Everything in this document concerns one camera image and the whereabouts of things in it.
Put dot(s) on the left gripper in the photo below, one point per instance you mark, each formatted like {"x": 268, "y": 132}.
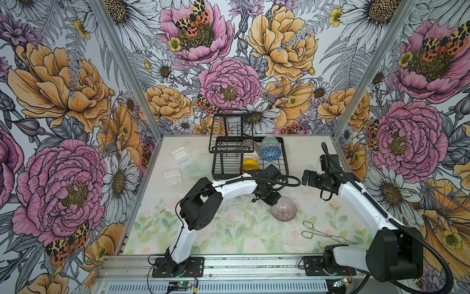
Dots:
{"x": 272, "y": 200}

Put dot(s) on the black wire dish rack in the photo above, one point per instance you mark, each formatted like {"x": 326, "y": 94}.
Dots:
{"x": 233, "y": 141}

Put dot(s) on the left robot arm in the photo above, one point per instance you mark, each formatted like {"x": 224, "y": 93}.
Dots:
{"x": 198, "y": 208}

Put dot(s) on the yellow bowl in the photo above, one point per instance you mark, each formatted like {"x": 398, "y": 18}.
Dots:
{"x": 249, "y": 165}

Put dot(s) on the blue patterned bowl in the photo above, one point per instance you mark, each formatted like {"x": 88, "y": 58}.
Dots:
{"x": 271, "y": 153}

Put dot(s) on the aluminium mounting rail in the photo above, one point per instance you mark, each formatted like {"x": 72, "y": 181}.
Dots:
{"x": 216, "y": 267}

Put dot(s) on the clear ribbed plastic packet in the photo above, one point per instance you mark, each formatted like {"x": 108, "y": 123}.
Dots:
{"x": 172, "y": 177}

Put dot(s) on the black white patterned bowl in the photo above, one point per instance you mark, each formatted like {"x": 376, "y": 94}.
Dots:
{"x": 248, "y": 145}

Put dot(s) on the clear square plastic packet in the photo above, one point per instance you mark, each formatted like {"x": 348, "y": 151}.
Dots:
{"x": 181, "y": 156}

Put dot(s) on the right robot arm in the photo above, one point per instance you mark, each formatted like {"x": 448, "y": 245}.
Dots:
{"x": 393, "y": 255}

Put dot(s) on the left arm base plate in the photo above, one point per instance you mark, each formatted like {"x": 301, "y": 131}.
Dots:
{"x": 165, "y": 267}

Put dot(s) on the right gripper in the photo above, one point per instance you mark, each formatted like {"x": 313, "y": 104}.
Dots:
{"x": 313, "y": 174}

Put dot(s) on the cream white bowl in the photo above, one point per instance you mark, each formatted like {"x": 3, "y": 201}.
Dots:
{"x": 253, "y": 156}

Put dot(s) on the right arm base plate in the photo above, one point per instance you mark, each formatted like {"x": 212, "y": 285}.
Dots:
{"x": 317, "y": 266}

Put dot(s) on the metal tongs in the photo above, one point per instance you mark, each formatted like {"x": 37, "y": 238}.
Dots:
{"x": 311, "y": 232}

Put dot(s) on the pink striped glass bowl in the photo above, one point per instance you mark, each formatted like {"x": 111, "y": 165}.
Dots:
{"x": 284, "y": 210}

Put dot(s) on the mint green bowl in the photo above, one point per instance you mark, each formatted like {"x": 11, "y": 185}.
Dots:
{"x": 270, "y": 141}

